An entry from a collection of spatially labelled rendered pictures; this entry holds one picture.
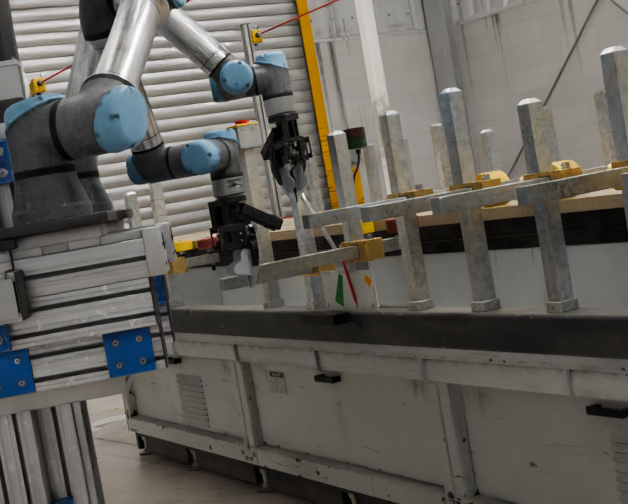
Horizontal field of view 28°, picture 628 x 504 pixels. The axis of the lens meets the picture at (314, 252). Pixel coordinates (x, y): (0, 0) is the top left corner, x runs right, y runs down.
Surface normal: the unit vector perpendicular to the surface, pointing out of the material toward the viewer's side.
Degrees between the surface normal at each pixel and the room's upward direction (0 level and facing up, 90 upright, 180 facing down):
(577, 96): 90
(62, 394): 90
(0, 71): 90
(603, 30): 90
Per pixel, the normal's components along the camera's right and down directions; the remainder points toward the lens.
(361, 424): -0.87, 0.18
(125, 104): 0.92, -0.03
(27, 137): -0.32, 0.11
